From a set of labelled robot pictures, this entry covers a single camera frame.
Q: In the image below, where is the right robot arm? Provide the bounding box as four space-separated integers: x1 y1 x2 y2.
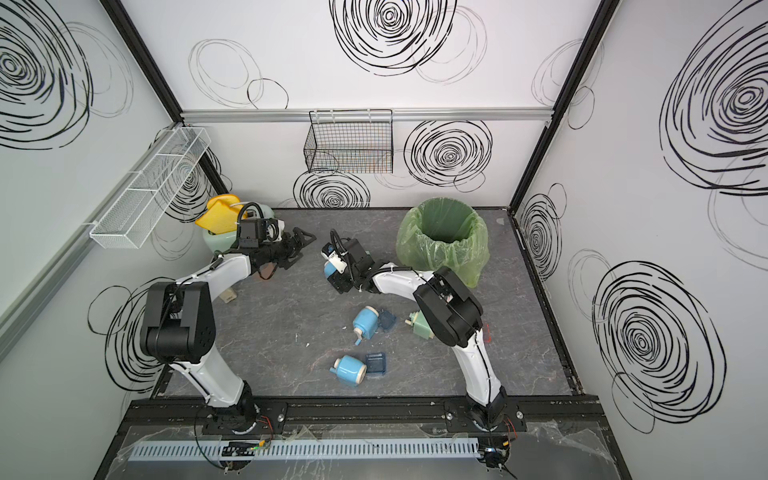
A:
322 230 507 430

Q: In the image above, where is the bin with green bag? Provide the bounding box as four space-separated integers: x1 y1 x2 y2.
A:
395 197 490 288

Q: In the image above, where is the mint green toaster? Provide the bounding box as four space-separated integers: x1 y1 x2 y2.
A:
201 228 237 252

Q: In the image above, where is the white mesh wall shelf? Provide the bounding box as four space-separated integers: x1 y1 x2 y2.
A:
89 126 211 249

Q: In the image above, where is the grey slotted cable duct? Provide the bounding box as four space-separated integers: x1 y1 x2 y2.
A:
128 438 480 463

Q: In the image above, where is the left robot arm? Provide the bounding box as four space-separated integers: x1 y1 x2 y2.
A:
139 218 316 435

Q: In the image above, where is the blue sharpener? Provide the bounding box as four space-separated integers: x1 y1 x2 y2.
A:
353 306 379 345
323 262 337 278
329 355 367 387

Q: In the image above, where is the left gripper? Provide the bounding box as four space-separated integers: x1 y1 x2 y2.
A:
259 228 315 269

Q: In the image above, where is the clear pink shavings tray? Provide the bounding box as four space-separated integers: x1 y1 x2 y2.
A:
482 324 492 344

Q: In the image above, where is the yellow toy toast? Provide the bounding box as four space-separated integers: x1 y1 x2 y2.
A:
195 194 243 235

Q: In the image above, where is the green cream pencil sharpener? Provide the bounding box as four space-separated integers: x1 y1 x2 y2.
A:
405 311 434 340

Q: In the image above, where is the black wire basket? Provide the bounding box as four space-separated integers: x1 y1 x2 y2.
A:
303 109 394 174

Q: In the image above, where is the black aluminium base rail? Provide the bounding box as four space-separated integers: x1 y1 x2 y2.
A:
122 395 605 435

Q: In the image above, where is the small black-capped bottle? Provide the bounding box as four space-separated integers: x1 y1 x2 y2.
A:
219 288 237 304

